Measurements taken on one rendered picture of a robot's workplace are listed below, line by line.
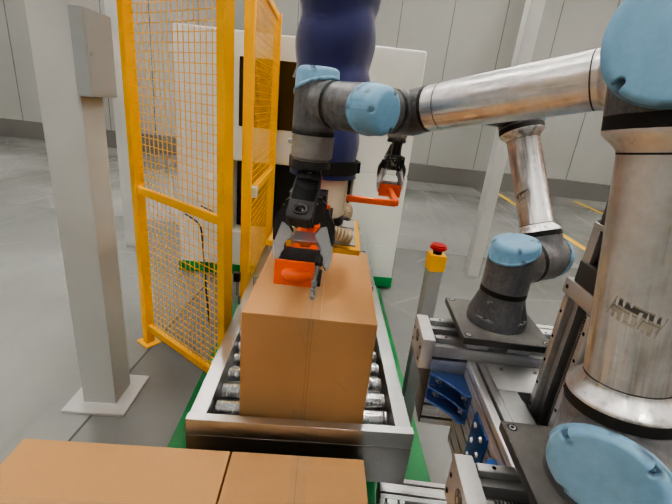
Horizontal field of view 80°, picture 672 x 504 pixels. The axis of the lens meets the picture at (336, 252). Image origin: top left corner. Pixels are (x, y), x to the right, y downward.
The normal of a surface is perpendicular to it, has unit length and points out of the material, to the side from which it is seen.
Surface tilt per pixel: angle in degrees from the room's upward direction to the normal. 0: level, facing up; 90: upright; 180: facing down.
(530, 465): 0
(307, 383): 90
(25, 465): 0
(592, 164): 90
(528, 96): 107
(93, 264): 90
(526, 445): 0
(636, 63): 83
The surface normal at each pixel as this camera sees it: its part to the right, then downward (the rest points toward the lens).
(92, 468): 0.10, -0.93
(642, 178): -0.87, 0.13
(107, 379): 0.01, 0.35
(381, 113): 0.73, 0.31
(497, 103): -0.63, 0.52
